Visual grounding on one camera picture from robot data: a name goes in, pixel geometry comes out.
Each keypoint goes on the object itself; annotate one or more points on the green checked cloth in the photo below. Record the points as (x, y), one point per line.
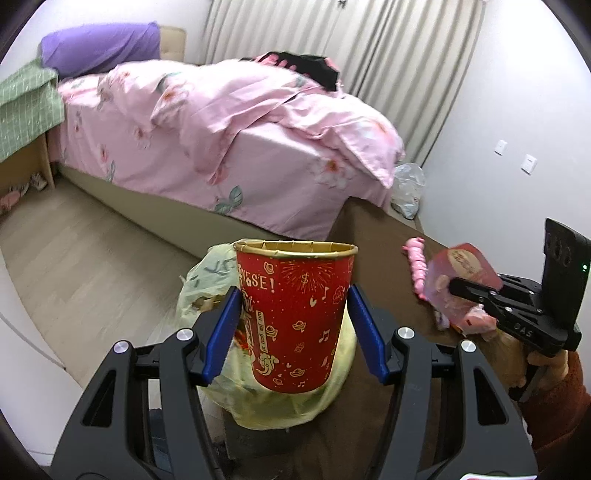
(23, 110)

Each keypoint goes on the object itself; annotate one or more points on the pink caterpillar toy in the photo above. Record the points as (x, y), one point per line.
(418, 265)

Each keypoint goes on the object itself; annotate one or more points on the person's right forearm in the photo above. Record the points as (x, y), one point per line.
(568, 410)

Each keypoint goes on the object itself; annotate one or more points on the white plastic bag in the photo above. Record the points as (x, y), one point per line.
(408, 189)

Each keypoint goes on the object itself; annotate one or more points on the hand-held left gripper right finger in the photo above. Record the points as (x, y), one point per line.
(367, 332)

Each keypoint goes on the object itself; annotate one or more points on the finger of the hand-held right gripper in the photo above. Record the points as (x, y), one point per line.
(475, 290)

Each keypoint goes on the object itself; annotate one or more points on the person's right hand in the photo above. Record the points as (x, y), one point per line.
(549, 364)

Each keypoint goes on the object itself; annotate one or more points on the pink slipper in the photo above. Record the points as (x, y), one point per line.
(11, 199)

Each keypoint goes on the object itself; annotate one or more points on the black cloth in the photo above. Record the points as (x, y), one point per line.
(314, 67)

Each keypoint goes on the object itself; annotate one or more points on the pink snack packet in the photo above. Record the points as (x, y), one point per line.
(448, 277)

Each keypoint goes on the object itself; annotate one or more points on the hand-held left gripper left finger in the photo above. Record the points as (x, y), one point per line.
(224, 332)

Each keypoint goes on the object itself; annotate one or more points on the bed with pink sheet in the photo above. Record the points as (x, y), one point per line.
(286, 184)

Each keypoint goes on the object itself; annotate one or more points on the purple pillow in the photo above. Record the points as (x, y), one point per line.
(97, 46)

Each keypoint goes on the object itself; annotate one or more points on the pink floral duvet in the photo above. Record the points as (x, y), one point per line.
(221, 106)

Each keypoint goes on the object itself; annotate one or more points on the white wall switch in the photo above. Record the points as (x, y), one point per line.
(500, 146)
(529, 165)

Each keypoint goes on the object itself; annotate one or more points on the red paper cup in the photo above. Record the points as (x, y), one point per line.
(295, 323)

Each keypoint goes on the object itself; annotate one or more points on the yellow plastic garbage bag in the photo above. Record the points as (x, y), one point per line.
(277, 406)

